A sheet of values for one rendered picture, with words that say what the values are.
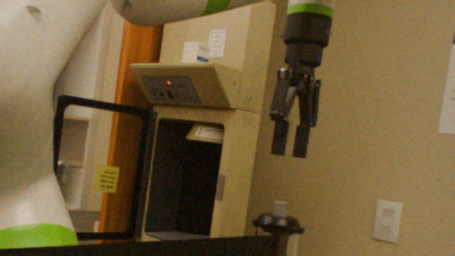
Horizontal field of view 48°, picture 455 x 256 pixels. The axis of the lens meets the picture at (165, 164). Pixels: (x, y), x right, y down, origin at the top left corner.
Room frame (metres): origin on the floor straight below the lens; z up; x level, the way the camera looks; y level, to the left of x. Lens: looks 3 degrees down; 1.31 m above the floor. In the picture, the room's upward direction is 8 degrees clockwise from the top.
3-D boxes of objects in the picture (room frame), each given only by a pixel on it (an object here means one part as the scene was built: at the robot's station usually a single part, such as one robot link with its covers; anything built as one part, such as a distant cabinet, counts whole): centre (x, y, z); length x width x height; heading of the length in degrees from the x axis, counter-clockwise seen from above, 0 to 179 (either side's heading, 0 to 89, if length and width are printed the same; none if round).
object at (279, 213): (1.07, -0.25, 1.18); 0.09 x 0.09 x 0.07
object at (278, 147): (1.04, -0.23, 1.34); 0.03 x 0.01 x 0.07; 45
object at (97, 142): (1.45, 0.19, 1.19); 0.30 x 0.01 x 0.40; 127
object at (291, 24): (1.07, -0.25, 1.57); 0.12 x 0.09 x 0.06; 45
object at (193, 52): (1.38, -0.04, 1.54); 0.05 x 0.05 x 0.06; 47
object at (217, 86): (1.41, -0.01, 1.46); 0.32 x 0.11 x 0.10; 45
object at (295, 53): (1.07, -0.25, 1.49); 0.08 x 0.07 x 0.09; 135
